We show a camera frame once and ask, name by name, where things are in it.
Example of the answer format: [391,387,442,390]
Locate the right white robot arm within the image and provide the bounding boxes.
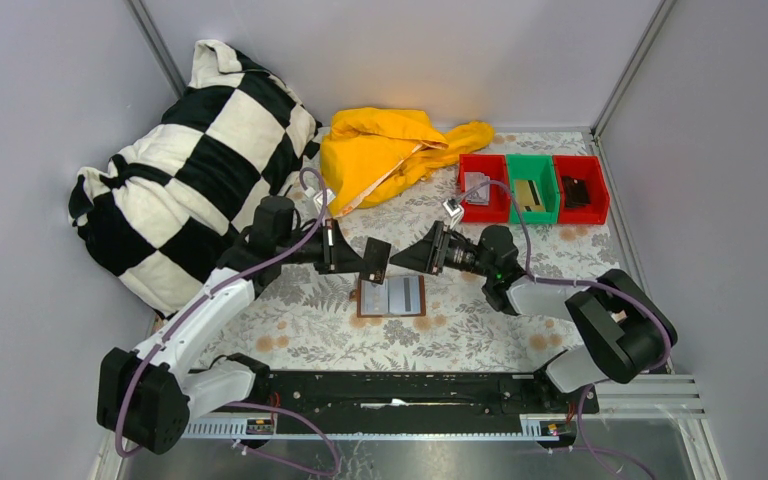
[390,221,677,393]

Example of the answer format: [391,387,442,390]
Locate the green bin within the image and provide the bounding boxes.
[506,154,561,225]

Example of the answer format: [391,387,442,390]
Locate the silver striped card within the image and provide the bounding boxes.
[388,275,422,316]

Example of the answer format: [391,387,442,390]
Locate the left red bin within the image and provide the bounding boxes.
[458,154,511,224]

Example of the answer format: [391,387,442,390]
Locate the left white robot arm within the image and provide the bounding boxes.
[96,196,365,454]

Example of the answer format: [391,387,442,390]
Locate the black white checkered pillow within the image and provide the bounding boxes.
[68,40,320,318]

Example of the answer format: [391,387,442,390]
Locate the gold card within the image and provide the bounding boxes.
[514,179,546,212]

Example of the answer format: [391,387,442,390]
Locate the right red bin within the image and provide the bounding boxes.
[553,155,610,225]

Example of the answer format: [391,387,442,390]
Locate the brown leather card holder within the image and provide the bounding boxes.
[357,275,426,318]

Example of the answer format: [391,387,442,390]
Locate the yellow cloth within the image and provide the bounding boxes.
[320,107,495,217]

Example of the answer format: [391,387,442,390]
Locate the silver diamond VIP card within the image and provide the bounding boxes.
[360,281,389,316]

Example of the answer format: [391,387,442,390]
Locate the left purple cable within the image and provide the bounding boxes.
[113,166,342,478]

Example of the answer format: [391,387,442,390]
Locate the red bin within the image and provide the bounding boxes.
[458,154,511,224]
[553,155,610,225]

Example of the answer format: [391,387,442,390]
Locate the purple cable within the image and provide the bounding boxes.
[460,178,673,480]
[113,166,342,478]

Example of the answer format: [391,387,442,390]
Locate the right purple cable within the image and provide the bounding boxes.
[460,178,673,480]

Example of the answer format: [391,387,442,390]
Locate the aluminium frame rail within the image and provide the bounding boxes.
[595,374,706,420]

